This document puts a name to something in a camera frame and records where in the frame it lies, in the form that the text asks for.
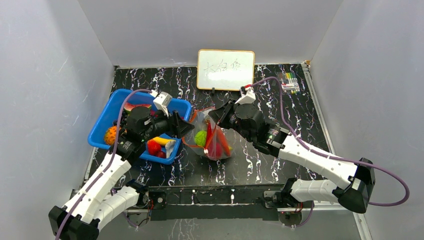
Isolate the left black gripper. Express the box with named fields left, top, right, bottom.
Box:
left=141, top=106, right=194, bottom=142

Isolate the green toy cabbage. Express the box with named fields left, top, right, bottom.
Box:
left=194, top=130, right=207, bottom=148

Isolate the orange toy carrot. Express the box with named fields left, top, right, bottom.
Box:
left=215, top=127, right=232, bottom=157

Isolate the red toy chili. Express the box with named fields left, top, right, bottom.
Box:
left=205, top=121, right=213, bottom=151

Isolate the clear orange zip bag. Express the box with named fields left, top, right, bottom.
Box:
left=182, top=107, right=233, bottom=161

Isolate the red toy apple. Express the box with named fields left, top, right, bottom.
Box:
left=207, top=143, right=223, bottom=161

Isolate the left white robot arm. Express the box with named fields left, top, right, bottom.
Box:
left=48, top=106, right=194, bottom=240

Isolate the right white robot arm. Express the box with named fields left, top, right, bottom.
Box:
left=208, top=100, right=375, bottom=214

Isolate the yellow toy banana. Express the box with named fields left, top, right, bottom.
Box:
left=152, top=137, right=176, bottom=147

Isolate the white toy radish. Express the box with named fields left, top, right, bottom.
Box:
left=165, top=140, right=176, bottom=158

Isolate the dark red toy cherry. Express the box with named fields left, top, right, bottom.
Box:
left=155, top=151, right=167, bottom=159

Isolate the red toy pepper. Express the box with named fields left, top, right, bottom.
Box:
left=146, top=140, right=162, bottom=156

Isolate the marker pen pack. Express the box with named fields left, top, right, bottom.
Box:
left=277, top=72, right=300, bottom=95

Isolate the toy watermelon slice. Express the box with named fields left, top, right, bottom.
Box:
left=123, top=102, right=153, bottom=116

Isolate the orange bumpy toy fruit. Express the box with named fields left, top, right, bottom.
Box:
left=103, top=125, right=117, bottom=146

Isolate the blue plastic bin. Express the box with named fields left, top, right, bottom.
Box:
left=87, top=88, right=192, bottom=165

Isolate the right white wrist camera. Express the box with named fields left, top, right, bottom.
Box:
left=235, top=85, right=256, bottom=105

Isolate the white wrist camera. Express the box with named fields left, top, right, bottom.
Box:
left=235, top=85, right=256, bottom=105
left=151, top=91, right=173, bottom=117

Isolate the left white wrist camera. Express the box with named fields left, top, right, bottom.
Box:
left=151, top=91, right=173, bottom=117

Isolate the small whiteboard yellow frame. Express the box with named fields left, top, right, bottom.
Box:
left=196, top=49, right=255, bottom=91

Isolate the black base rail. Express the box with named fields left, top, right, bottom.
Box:
left=66, top=185, right=342, bottom=222

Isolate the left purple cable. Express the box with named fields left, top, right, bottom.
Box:
left=54, top=88, right=157, bottom=240

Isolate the purple cable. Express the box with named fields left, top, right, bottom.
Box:
left=243, top=76, right=410, bottom=207
left=54, top=88, right=157, bottom=240

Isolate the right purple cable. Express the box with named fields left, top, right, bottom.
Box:
left=243, top=76, right=410, bottom=207

